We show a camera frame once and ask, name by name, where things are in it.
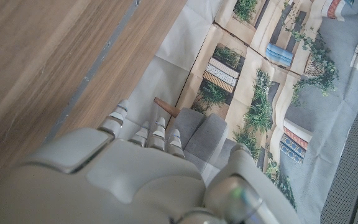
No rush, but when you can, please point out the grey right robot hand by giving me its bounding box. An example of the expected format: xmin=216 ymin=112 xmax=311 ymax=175
xmin=0 ymin=98 xmax=303 ymax=224

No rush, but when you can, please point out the printed room backdrop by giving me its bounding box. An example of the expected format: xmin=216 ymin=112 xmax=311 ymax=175
xmin=126 ymin=0 xmax=358 ymax=224

